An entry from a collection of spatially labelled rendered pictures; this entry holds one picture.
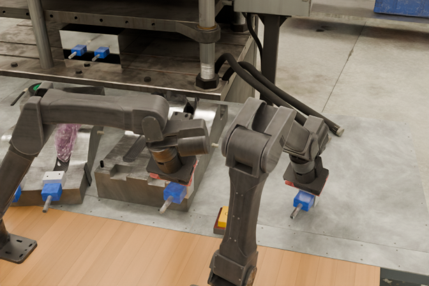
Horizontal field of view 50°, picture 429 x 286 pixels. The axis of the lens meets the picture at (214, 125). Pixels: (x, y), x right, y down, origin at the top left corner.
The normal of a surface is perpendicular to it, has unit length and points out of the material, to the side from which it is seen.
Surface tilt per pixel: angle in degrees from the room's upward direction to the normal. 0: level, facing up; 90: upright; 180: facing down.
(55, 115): 94
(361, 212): 0
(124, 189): 90
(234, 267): 80
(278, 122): 24
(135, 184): 90
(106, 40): 90
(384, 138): 0
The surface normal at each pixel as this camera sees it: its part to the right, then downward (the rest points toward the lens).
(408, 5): -0.35, 0.53
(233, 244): -0.54, 0.28
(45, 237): 0.00, -0.85
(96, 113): -0.04, 0.48
